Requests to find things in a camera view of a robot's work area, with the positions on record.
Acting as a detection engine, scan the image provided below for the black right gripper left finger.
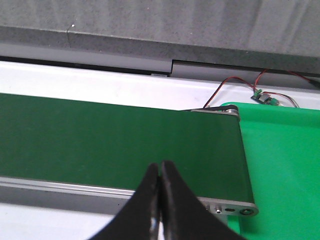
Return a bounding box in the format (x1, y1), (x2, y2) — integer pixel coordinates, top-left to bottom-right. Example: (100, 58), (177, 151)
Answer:
(90, 163), (160, 240)

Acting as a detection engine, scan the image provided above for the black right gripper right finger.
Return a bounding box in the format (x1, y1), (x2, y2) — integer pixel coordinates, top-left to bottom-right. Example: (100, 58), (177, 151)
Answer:
(160, 160), (244, 240)

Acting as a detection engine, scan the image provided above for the bright green plastic tray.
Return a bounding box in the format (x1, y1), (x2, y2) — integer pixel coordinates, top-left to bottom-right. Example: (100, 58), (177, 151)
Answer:
(229, 103), (320, 240)

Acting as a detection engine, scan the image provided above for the small green circuit board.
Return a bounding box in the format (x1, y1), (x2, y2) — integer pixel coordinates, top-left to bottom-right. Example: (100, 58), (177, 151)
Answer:
(251, 89), (280, 106)

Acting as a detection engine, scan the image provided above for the grey stone countertop slab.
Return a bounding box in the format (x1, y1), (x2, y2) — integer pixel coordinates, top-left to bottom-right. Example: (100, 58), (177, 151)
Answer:
(0, 0), (320, 74)

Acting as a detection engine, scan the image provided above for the aluminium conveyor frame rail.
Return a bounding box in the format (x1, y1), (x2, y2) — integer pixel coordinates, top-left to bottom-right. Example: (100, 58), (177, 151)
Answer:
(0, 104), (259, 217)

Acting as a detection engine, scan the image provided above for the red and black wire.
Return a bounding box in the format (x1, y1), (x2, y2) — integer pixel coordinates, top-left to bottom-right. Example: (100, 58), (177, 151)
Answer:
(203, 76), (258, 109)

